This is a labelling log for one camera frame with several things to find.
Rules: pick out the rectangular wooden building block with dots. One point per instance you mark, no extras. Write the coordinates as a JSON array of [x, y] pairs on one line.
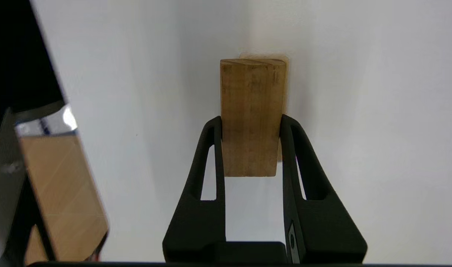
[[252, 111]]

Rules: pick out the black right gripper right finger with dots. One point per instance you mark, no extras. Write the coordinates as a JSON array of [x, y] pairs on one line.
[[322, 230]]

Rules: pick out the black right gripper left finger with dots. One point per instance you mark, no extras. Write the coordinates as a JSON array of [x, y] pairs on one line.
[[196, 222]]

